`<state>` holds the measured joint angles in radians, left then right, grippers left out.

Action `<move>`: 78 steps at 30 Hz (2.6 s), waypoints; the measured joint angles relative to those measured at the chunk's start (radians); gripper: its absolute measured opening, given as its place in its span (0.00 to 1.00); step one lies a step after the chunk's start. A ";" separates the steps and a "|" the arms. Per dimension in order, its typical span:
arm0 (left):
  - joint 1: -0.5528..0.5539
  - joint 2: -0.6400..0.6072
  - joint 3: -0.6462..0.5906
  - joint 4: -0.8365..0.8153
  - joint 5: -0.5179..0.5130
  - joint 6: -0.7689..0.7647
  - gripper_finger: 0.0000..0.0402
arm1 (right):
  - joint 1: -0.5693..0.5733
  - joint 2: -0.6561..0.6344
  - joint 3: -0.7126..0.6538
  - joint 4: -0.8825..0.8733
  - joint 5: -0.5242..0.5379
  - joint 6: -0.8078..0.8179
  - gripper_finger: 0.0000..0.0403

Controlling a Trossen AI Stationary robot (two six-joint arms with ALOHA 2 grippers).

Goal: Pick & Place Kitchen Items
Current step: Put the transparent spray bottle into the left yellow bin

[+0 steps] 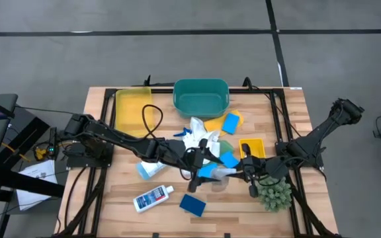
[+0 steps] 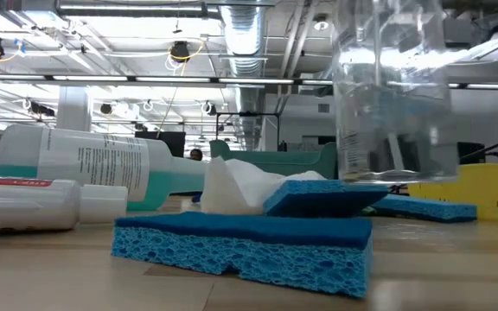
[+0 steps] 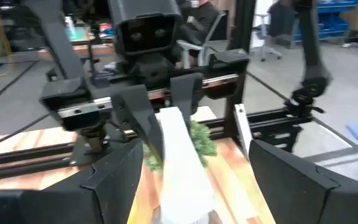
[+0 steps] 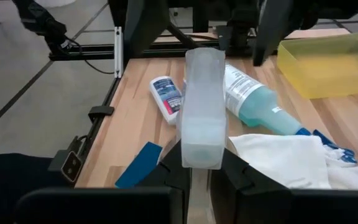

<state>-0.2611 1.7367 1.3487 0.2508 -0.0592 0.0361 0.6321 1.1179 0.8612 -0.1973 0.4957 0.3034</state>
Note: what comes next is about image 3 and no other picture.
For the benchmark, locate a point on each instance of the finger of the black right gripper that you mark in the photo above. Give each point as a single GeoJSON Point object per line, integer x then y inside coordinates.
{"type": "Point", "coordinates": [132, 105]}
{"type": "Point", "coordinates": [185, 90]}

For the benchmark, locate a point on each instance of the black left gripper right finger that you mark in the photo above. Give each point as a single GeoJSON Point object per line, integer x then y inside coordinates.
{"type": "Point", "coordinates": [291, 193]}

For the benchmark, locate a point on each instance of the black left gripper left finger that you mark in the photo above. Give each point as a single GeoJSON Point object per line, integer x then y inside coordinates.
{"type": "Point", "coordinates": [73, 199]}

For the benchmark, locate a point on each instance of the white cloth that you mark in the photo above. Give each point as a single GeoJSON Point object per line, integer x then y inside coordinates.
{"type": "Point", "coordinates": [182, 174]}

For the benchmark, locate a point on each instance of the grey office chair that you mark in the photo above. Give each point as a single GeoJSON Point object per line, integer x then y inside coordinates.
{"type": "Point", "coordinates": [194, 46]}

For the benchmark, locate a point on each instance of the artificial green plant in pot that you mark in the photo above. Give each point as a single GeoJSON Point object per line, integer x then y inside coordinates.
{"type": "Point", "coordinates": [202, 140]}

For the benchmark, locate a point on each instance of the person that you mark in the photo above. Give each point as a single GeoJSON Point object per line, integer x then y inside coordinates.
{"type": "Point", "coordinates": [202, 18]}

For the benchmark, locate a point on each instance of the white office chair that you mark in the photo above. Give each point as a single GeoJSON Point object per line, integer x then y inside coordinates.
{"type": "Point", "coordinates": [263, 43]}

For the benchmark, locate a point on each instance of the blue storage shelf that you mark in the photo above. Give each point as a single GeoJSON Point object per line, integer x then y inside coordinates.
{"type": "Point", "coordinates": [334, 21]}

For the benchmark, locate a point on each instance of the silver bracket strip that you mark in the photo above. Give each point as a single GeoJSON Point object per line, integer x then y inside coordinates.
{"type": "Point", "coordinates": [241, 127]}

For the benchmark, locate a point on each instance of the right wrist camera housing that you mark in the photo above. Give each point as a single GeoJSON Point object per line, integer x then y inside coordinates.
{"type": "Point", "coordinates": [145, 18]}

